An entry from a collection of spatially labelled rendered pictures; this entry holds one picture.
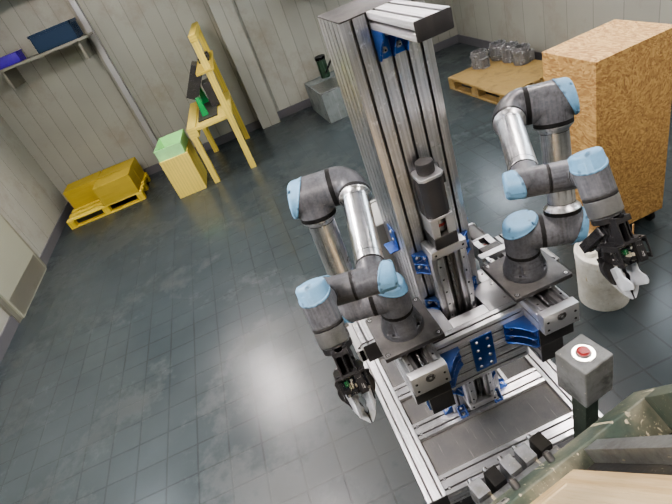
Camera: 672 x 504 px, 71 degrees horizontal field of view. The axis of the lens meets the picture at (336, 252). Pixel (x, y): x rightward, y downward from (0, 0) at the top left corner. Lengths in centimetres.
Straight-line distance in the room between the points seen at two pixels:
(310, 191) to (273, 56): 630
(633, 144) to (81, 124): 681
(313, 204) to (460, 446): 142
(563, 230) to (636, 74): 157
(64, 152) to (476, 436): 697
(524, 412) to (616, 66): 183
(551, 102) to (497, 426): 147
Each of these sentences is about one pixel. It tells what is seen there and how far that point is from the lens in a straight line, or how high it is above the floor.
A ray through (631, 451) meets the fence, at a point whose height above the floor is 108.
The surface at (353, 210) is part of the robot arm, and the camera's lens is 128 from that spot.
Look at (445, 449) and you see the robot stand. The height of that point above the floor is 21.
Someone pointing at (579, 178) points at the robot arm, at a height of 164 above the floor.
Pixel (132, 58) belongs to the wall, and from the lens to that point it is 758.
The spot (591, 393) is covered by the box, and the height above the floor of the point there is 81.
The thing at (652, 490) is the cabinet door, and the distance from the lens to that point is 117.
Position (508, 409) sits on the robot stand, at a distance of 246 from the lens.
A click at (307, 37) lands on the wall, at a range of 769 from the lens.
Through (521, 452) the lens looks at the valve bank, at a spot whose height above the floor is 77.
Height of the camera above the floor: 226
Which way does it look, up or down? 34 degrees down
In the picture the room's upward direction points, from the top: 22 degrees counter-clockwise
